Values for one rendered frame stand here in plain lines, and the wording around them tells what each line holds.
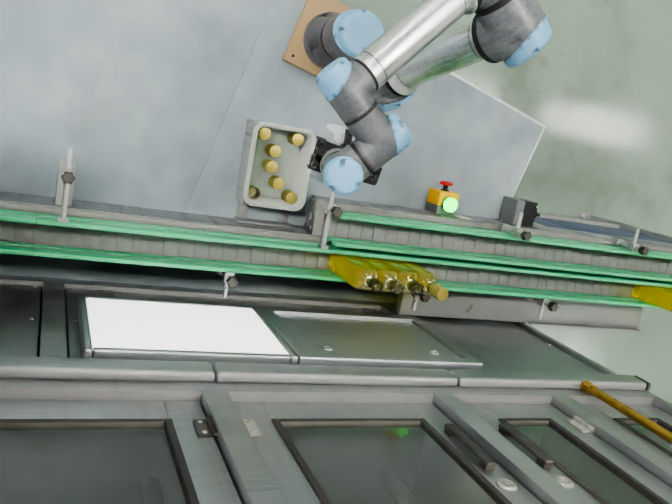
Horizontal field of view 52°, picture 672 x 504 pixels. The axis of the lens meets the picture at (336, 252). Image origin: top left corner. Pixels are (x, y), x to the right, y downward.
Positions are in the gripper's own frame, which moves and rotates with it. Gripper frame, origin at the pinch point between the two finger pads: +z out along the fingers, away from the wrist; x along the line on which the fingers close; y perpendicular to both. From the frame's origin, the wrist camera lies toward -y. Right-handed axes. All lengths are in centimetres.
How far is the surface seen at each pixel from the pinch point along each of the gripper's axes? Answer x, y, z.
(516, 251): 14, -68, 33
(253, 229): 27.0, 12.7, 11.1
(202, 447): 44, 14, -67
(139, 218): 31, 41, 3
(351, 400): 42, -14, -41
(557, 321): 32, -93, 38
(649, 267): 6, -122, 48
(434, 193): 5, -37, 35
